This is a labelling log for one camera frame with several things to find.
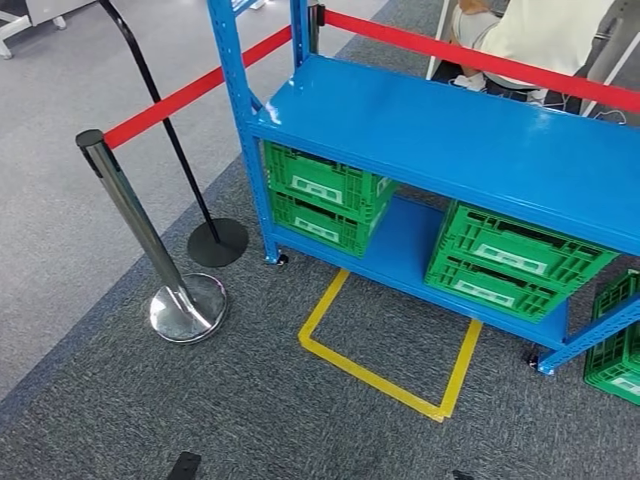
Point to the yellow floor tape square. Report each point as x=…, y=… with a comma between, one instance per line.
x=455, y=384

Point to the black stanchion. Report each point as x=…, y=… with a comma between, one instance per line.
x=220, y=245

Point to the dark stanchion post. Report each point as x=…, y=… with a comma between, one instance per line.
x=314, y=26

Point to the blue metal shelf rack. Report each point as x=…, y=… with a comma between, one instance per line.
x=425, y=126

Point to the person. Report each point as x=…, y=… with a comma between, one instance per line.
x=540, y=33

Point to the chrome stanchion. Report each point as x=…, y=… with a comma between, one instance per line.
x=130, y=205

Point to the green plastic crate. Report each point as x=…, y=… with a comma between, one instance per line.
x=600, y=381
x=315, y=228
x=480, y=291
x=615, y=295
x=510, y=252
x=320, y=182

